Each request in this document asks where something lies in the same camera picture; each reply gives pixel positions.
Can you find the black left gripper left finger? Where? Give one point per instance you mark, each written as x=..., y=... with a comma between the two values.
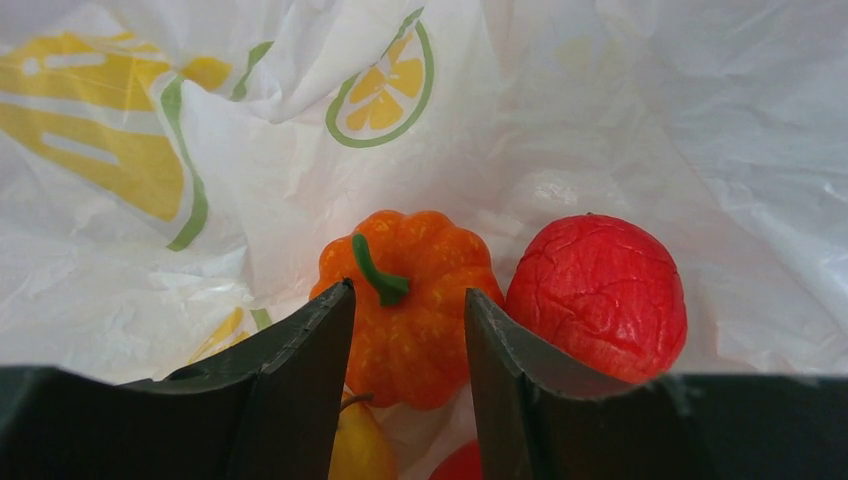
x=266, y=408

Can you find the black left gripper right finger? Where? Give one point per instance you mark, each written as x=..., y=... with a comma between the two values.
x=540, y=414

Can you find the orange fruit with leaf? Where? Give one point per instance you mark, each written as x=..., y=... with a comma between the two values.
x=361, y=450

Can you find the red apple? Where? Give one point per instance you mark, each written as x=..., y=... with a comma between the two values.
x=604, y=291

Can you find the small orange pumpkin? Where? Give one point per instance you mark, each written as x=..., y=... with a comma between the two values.
x=410, y=274

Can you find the white plastic grocery bag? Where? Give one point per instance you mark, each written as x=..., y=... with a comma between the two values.
x=171, y=171

